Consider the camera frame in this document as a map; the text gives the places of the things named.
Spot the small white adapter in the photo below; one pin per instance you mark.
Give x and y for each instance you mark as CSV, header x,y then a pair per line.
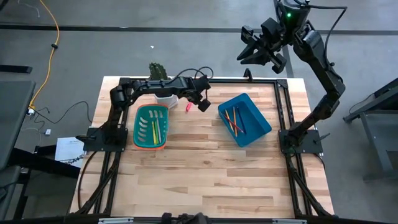
x,y
47,132

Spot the silver bracket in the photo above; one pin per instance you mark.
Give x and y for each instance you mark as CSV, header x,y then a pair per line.
x,y
115,220
289,221

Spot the black bar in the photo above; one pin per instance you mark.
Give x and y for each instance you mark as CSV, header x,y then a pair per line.
x,y
15,69

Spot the teal basket orange rim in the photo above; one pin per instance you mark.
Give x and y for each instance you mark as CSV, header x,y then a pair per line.
x,y
150,127

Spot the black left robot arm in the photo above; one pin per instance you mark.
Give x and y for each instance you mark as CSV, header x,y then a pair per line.
x,y
149,90

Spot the bright pink pen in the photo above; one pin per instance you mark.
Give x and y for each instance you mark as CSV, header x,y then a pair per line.
x,y
188,107

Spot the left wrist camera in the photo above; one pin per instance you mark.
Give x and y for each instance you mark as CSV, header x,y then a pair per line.
x,y
204,105

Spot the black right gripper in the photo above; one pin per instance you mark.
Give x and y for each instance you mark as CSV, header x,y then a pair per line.
x,y
273,46

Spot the black aluminium frame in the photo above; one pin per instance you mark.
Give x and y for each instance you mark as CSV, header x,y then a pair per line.
x,y
248,80

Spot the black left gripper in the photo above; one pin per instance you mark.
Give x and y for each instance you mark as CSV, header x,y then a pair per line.
x,y
196,88

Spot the yellow pencil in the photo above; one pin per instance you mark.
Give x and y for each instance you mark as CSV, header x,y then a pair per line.
x,y
229,120

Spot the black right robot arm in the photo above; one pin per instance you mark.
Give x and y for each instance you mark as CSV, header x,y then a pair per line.
x,y
320,77

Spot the dark grey desk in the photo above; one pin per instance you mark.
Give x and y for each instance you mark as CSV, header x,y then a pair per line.
x,y
14,118

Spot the white paper sheet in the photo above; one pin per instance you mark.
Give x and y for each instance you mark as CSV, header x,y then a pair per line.
x,y
68,151

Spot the black desk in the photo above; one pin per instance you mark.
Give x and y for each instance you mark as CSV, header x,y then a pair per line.
x,y
379,140

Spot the green pen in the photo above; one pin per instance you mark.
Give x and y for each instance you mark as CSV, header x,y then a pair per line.
x,y
156,130

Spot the orange pencil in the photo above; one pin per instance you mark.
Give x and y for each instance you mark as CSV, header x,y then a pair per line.
x,y
235,122

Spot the green cactus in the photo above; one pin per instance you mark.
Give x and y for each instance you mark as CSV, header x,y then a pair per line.
x,y
158,71

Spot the red pencil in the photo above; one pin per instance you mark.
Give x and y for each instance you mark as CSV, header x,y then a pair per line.
x,y
233,124

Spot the blue plastic tray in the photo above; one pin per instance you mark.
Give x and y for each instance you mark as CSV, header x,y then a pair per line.
x,y
245,119

